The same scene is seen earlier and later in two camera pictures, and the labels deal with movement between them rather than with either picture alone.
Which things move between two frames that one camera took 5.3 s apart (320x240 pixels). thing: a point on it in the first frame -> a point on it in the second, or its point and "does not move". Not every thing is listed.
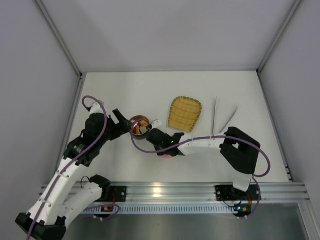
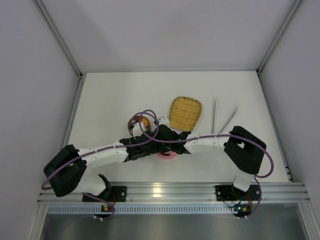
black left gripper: [116, 126] -> [152, 149]
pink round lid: [167, 156] does not move
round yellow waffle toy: [144, 123] does not move
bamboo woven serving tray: [184, 112] does not move
